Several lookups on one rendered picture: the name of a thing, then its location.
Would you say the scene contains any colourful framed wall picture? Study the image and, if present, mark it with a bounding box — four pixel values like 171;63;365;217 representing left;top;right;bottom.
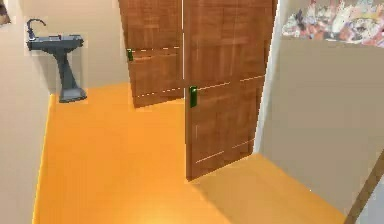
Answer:
281;0;384;48

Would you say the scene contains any brown wooden door edge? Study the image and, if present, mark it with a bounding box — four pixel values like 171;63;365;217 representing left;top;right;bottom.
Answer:
343;150;384;224

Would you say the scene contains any brown wooden room door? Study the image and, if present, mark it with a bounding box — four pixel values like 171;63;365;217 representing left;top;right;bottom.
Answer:
117;0;185;109
182;0;279;182

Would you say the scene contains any grey pedestal sink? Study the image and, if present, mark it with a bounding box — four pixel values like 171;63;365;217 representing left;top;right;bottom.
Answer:
25;18;88;104

